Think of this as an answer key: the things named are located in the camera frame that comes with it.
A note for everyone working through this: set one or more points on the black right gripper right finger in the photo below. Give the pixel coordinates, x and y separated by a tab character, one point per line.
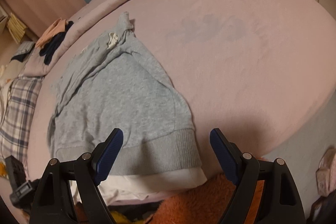
279	202

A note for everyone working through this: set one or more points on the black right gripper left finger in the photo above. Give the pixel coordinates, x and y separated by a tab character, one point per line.
53	202

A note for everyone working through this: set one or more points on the grey sweatshirt with white lining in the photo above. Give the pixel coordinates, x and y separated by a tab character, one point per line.
115	82

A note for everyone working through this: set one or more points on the plaid pillow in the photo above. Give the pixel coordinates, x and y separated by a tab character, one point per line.
18	102

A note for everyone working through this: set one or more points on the white plush toy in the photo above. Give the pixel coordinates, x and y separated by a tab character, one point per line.
6	80

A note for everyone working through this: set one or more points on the dark navy garment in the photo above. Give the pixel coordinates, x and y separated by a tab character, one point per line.
49	48

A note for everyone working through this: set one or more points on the grey folded garment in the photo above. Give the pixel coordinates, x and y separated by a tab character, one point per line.
23	51

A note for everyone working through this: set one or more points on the pink bed sheet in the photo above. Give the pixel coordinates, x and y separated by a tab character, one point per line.
263	71

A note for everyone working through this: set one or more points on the stack of yellowish books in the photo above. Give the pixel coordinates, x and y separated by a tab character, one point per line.
16	28

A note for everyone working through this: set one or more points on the peach garment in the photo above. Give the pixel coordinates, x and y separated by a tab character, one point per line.
59	25

